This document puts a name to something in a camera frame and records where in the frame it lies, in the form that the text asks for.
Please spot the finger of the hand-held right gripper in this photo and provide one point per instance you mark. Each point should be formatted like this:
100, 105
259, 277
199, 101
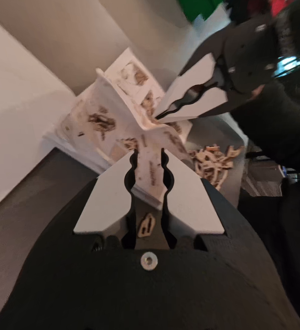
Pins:
204, 103
191, 77

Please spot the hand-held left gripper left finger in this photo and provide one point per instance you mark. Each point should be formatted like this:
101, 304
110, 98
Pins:
106, 206

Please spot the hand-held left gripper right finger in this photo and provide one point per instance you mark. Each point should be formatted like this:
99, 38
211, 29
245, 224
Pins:
193, 206

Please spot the wooden buggy model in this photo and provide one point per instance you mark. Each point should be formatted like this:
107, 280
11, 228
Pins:
211, 162

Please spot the paper instruction booklet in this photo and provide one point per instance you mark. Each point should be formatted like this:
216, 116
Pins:
119, 108

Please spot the person's right forearm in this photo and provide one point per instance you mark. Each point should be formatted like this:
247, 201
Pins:
276, 123

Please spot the flat slotted wooden part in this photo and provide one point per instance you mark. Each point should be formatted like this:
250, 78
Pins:
140, 230

